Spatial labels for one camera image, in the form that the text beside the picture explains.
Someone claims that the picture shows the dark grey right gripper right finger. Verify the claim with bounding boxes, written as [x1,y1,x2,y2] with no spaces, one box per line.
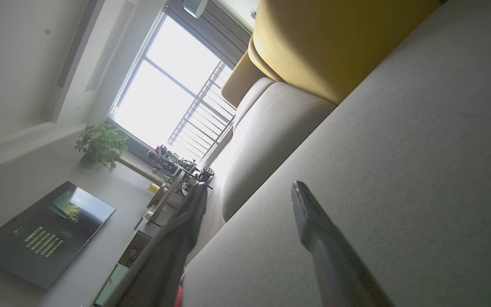
[291,181,393,307]

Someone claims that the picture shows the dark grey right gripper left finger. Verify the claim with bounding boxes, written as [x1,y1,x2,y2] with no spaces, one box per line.
[118,182,209,307]

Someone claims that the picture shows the low white shelf unit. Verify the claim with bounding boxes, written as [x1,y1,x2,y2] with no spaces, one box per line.
[92,209,173,307]

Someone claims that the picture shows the dark metal side table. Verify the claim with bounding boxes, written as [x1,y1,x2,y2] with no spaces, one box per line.
[145,168,199,225]

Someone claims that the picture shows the tall beige plant stand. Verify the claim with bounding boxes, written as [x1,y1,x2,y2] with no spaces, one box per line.
[116,157,167,186]

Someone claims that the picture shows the dark grey parked robot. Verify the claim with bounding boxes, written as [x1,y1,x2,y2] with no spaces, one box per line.
[145,145,215,184]

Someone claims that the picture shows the large grey sofa seat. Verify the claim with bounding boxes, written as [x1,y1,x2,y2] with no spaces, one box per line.
[180,0,491,307]

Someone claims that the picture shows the flat screen television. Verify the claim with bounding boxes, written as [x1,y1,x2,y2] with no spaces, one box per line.
[0,181,116,290]

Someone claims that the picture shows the green potted plant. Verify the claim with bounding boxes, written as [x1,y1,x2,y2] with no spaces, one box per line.
[74,121,129,172]

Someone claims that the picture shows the grey sofa seat cushion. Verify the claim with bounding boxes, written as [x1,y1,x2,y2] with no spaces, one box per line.
[233,77,277,128]
[221,82,338,222]

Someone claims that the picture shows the metal balcony railing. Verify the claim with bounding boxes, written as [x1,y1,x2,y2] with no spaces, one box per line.
[168,62,236,160]

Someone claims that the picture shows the large bright window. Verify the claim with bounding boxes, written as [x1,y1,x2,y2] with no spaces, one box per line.
[109,13,237,162]

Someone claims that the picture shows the tan sofa backrest cushion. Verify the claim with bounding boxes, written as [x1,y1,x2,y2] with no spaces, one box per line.
[221,51,268,108]

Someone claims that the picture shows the small yellow backrest cushion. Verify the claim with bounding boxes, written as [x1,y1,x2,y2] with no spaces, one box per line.
[248,36,285,82]

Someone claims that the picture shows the large yellow backrest cushion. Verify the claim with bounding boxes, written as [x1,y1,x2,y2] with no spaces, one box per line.
[253,0,441,105]

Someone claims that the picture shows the grey curtain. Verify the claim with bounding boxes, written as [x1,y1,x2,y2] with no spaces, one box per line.
[163,0,253,69]

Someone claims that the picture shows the dark ceiling air vent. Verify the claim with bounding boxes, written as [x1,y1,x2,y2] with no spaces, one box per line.
[57,0,99,89]

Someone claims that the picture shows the white rounded fixture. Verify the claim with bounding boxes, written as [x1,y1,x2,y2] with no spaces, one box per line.
[183,0,208,19]

